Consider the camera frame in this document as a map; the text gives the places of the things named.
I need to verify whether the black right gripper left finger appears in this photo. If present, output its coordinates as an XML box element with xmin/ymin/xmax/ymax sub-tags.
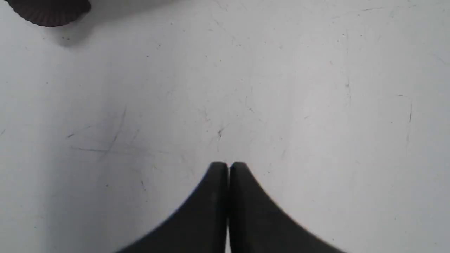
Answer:
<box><xmin>121</xmin><ymin>162</ymin><xmax>229</xmax><ymax>253</ymax></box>

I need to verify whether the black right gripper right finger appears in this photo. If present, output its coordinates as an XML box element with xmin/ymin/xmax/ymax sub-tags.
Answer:
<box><xmin>229</xmin><ymin>162</ymin><xmax>341</xmax><ymax>253</ymax></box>

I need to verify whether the painted paper folding fan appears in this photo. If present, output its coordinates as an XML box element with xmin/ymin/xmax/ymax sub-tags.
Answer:
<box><xmin>6</xmin><ymin>0</ymin><xmax>91</xmax><ymax>27</ymax></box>

